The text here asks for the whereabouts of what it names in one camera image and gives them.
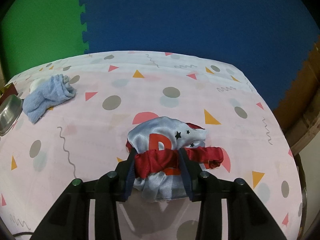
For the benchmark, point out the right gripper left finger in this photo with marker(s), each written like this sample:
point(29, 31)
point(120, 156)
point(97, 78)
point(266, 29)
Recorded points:
point(130, 173)

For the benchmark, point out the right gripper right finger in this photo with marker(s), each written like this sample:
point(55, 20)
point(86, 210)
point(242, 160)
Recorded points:
point(187, 179)

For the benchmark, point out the red silver satin pouch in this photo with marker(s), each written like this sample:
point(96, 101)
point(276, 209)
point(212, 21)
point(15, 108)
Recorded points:
point(172, 158)

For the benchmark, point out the patterned pink tablecloth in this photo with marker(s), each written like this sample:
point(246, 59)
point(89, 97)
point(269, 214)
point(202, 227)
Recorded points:
point(150, 101)

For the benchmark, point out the light blue towel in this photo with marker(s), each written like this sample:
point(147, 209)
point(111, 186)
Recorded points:
point(52, 92)

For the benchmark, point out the white folded sock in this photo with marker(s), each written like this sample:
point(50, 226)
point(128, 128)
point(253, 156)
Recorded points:
point(36, 83)

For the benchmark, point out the brown foam mat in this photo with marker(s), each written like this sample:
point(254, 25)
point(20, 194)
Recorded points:
point(301, 91)

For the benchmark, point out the stainless steel bowl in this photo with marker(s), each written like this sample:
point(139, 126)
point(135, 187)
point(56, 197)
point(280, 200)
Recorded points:
point(11, 108)

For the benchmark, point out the gold red tin box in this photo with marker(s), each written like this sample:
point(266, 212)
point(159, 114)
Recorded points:
point(7, 91)

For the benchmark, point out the blue foam mat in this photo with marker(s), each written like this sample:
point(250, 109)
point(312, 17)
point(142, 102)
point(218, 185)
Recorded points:
point(268, 40)

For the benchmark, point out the green foam mat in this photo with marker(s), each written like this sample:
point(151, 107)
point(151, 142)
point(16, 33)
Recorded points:
point(34, 32)

